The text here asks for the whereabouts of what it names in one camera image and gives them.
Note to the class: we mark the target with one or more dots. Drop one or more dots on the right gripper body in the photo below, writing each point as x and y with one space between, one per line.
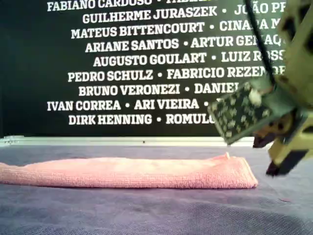
291 115

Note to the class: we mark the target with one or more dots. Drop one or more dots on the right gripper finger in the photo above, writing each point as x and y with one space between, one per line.
262 141
286 161

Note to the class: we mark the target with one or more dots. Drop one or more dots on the pink terry cloth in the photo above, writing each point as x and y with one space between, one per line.
122 173

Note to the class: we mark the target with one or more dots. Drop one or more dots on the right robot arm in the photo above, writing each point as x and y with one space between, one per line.
298 36

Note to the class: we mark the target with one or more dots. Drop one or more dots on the small pink round sticker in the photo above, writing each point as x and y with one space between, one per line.
285 200

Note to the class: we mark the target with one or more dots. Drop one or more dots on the grey mesh table cover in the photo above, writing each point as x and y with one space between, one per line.
146 210

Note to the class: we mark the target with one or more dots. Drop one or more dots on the black board with white names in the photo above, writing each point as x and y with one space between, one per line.
36 49

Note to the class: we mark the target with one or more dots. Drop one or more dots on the right wrist camera circuit board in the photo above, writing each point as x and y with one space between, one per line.
234 115

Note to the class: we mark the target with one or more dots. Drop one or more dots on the aluminium table edge rail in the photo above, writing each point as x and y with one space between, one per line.
97 141

